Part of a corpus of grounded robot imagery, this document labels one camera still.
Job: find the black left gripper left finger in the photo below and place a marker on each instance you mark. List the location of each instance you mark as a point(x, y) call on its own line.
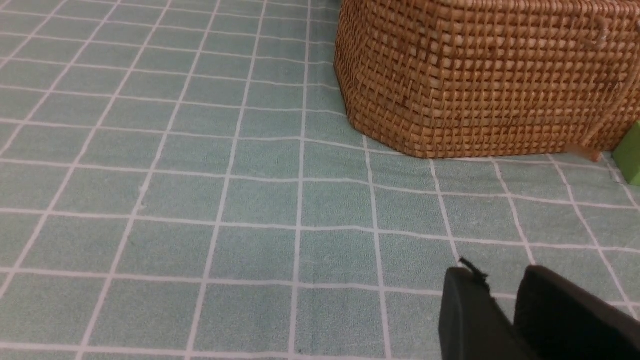
point(471, 325)

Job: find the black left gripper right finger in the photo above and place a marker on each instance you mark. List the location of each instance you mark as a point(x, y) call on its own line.
point(560, 320)

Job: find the green foam cube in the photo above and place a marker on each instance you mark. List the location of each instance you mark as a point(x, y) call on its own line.
point(627, 155)

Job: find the woven rattan basket green lining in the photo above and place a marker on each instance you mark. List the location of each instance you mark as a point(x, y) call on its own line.
point(490, 78)

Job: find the green checkered tablecloth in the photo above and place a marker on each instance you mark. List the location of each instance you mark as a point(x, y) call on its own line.
point(178, 181)

